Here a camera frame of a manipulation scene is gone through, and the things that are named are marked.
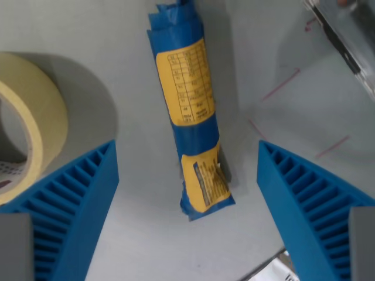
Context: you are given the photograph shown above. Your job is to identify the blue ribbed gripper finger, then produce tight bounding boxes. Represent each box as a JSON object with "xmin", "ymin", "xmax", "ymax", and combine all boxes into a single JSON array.
[
  {"xmin": 257, "ymin": 140, "xmax": 375, "ymax": 281},
  {"xmin": 0, "ymin": 139, "xmax": 120, "ymax": 281}
]

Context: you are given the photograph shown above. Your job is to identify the brown tobacco pouch with warning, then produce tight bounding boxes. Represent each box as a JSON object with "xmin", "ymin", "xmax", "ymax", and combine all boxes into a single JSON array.
[{"xmin": 248, "ymin": 250, "xmax": 299, "ymax": 281}]

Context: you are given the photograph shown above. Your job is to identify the blue bag with yellow labels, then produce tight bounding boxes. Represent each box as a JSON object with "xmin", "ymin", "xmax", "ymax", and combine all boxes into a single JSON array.
[{"xmin": 146, "ymin": 0, "xmax": 236, "ymax": 222}]

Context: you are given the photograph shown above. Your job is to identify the beige masking tape roll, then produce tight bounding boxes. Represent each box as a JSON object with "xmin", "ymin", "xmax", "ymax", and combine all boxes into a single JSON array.
[{"xmin": 0, "ymin": 52, "xmax": 70, "ymax": 206}]

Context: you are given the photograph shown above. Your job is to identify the clear plastic case with black edge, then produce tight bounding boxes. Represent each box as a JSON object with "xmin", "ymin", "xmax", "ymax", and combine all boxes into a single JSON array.
[{"xmin": 303, "ymin": 0, "xmax": 375, "ymax": 102}]

